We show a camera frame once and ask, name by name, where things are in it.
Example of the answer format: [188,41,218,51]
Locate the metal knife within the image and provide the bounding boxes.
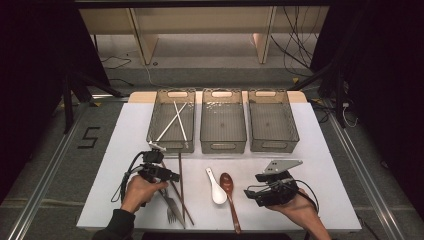
[163,190,186,230]

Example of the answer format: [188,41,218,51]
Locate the person's left hand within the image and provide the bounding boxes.
[120,174,169,214]

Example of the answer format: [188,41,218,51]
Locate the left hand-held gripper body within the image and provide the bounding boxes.
[134,141,168,184]

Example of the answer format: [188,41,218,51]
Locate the thin black floor cable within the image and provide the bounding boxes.
[99,54,135,88]

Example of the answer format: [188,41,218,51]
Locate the person's right hand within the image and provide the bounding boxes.
[266,188,322,231]

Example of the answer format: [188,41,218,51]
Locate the white ceramic spoon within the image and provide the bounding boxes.
[204,167,228,205]

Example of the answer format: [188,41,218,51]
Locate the brown wooden spoon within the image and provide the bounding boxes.
[219,172,242,235]

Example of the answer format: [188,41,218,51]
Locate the metal fork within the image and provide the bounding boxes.
[159,188,178,225]

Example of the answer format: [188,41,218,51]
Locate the light wooden desk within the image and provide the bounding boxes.
[79,6,331,66]

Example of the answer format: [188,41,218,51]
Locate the aluminium floor rail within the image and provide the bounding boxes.
[328,111,407,240]
[6,94,132,240]

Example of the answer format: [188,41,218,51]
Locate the bundle of black floor cables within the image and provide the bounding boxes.
[269,6,323,78]

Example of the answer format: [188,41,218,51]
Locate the black metal stand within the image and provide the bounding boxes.
[61,69,125,134]
[289,59,348,129]

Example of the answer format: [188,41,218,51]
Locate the gray transparent plastic bin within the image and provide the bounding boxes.
[247,88,300,154]
[199,88,248,155]
[146,88,197,154]

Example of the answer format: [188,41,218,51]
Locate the dark curtain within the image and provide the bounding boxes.
[309,0,424,211]
[0,0,112,204]

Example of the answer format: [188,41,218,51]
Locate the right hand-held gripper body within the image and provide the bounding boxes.
[253,159,304,208]

